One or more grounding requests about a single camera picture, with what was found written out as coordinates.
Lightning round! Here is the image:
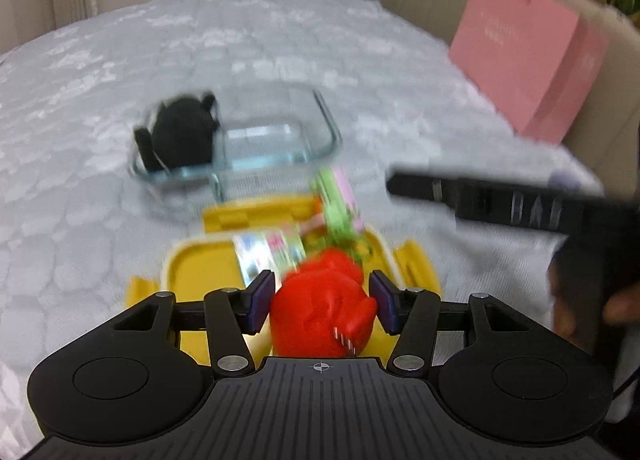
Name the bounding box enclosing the pink paper bag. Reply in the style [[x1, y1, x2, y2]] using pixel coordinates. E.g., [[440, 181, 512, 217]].
[[448, 0, 610, 145]]

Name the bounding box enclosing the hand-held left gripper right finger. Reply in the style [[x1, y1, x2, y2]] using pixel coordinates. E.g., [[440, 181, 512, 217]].
[[369, 270, 539, 376]]

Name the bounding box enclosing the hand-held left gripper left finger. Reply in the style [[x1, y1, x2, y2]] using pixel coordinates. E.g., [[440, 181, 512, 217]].
[[102, 270, 277, 377]]

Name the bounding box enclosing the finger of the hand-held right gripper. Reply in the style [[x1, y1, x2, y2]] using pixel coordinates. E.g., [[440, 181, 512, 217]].
[[386, 169, 459, 217]]

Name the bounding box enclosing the yellow container lid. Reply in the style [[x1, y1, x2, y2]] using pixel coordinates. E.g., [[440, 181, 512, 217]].
[[125, 195, 442, 359]]

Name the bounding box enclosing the red plush toy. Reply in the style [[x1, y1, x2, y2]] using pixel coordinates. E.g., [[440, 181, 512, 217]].
[[270, 249, 379, 359]]

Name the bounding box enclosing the green and pink toy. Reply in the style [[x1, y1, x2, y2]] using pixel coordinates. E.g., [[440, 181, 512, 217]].
[[309, 166, 372, 257]]

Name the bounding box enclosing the clear glass container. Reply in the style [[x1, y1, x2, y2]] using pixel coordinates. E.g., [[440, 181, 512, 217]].
[[129, 88, 344, 201]]

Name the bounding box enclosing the shiny colourful packet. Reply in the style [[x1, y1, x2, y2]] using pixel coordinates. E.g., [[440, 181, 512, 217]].
[[233, 229, 307, 287]]

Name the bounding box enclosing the black plush toy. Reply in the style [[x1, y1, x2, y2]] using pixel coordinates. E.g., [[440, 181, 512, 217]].
[[134, 94, 222, 172]]

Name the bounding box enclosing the person's right hand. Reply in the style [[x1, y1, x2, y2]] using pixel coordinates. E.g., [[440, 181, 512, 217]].
[[547, 242, 640, 341]]

